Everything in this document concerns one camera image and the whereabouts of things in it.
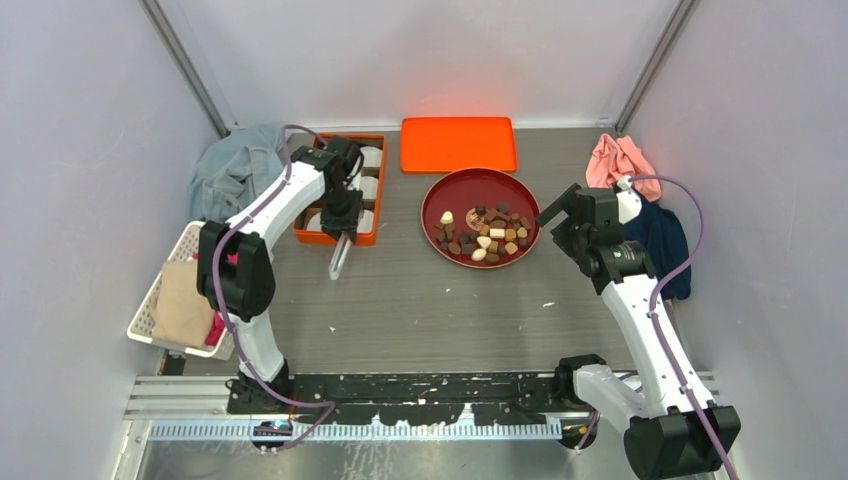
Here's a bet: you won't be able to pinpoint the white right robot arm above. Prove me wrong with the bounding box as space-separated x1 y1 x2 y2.
536 184 741 479

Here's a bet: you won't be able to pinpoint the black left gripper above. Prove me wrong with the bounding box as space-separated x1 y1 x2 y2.
320 184 363 243

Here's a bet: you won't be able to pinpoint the aluminium frame rail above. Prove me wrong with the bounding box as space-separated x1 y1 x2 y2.
122 377 723 442

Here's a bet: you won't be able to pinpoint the orange chocolate box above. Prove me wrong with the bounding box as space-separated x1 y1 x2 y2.
292 133 388 247

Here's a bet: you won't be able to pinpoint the light blue cloth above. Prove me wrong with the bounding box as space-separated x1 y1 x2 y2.
186 124 284 222

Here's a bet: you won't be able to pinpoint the beige cloth in basket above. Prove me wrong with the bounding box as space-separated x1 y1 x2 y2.
152 261 214 348

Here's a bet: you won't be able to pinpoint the pink cloth in basket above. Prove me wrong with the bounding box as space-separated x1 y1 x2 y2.
204 254 239 347

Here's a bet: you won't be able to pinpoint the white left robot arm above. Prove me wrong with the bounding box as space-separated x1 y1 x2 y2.
196 136 364 413

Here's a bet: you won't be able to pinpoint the orange box lid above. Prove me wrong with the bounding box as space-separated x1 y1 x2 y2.
399 117 518 174

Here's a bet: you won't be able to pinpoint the navy blue cloth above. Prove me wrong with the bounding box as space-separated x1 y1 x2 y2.
624 200 689 280

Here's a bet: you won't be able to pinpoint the round red lacquer tray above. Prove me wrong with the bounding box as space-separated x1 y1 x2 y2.
420 168 541 269

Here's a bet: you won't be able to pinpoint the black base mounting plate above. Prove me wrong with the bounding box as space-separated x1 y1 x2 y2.
225 372 589 427

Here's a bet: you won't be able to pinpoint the white plastic basket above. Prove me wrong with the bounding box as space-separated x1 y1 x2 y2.
126 221 276 362

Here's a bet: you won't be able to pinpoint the white paper cup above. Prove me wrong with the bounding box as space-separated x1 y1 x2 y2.
360 146 383 169
358 176 379 201
357 209 375 234
304 211 322 232

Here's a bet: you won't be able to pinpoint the white oval chocolate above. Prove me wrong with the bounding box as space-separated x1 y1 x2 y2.
439 211 454 226

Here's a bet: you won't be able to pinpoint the salmon pink cloth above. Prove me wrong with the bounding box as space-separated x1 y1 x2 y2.
585 133 656 188

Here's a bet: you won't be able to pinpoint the silver metal tongs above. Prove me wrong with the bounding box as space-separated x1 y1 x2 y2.
328 233 353 281

